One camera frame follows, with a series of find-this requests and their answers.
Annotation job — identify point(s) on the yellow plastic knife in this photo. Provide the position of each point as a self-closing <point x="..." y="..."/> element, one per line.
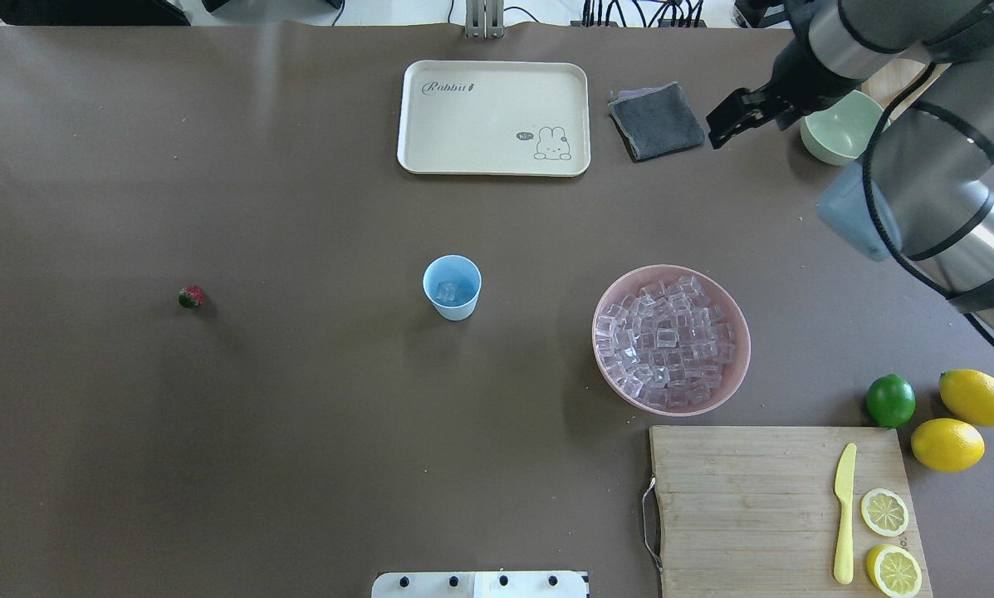
<point x="843" y="489"/>

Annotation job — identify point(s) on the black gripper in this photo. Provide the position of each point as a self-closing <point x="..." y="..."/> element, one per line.
<point x="799" y="79"/>

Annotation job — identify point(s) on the pink bowl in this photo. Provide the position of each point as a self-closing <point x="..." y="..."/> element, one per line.
<point x="671" y="340"/>

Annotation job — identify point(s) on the grey folded cloth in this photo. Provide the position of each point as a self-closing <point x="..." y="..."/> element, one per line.
<point x="655" y="121"/>

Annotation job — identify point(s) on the yellow lemon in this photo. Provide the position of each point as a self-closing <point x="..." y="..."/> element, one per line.
<point x="969" y="395"/>
<point x="947" y="445"/>

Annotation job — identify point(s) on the green bowl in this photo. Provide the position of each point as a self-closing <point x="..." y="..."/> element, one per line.
<point x="840" y="134"/>

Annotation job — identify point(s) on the cream rabbit tray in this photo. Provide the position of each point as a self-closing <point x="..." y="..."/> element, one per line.
<point x="494" y="118"/>

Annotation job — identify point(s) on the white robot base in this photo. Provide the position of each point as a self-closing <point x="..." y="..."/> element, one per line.
<point x="531" y="583"/>

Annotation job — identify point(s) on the wooden cutting board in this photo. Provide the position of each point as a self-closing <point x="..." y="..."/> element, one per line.
<point x="750" y="510"/>

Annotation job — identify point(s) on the green lime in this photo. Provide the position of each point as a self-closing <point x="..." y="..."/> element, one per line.
<point x="890" y="401"/>

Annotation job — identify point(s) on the red strawberry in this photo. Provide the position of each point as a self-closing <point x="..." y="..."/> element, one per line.
<point x="191" y="298"/>

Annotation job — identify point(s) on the wooden cup stand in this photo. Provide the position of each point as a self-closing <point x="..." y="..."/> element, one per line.
<point x="894" y="78"/>

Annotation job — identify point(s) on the light blue cup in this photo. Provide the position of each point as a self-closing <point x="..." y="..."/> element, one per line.
<point x="452" y="268"/>

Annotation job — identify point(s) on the lemon half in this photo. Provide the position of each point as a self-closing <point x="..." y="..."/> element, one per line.
<point x="885" y="513"/>
<point x="894" y="571"/>

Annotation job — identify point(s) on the clear ice cubes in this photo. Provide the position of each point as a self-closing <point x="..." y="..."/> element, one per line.
<point x="667" y="340"/>

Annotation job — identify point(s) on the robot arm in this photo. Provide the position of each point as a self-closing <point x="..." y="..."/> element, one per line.
<point x="921" y="178"/>

